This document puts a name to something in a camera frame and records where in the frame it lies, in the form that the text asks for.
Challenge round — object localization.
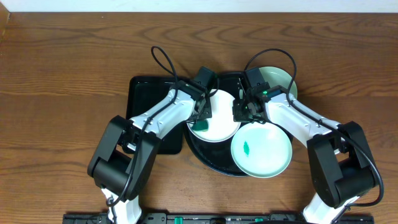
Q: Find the green sponge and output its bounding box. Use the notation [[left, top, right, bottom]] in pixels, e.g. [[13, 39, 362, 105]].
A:
[[191, 120, 209, 132]]

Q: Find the white plate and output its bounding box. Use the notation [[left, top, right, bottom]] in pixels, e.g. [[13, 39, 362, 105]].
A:
[[187, 90, 241, 142]]

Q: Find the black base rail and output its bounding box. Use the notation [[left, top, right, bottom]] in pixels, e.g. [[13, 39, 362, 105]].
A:
[[62, 212, 374, 224]]

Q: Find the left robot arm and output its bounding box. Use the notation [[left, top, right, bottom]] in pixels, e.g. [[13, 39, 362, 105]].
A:
[[87, 81, 213, 223]]

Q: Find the mint green plate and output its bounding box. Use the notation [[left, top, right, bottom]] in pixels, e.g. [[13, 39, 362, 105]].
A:
[[259, 67, 292, 101], [231, 123, 292, 179]]

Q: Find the black rectangular tray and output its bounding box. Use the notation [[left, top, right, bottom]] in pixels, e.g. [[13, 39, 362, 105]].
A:
[[126, 76, 184, 155]]

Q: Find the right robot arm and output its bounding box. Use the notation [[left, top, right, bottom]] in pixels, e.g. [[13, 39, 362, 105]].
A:
[[231, 82, 384, 223]]

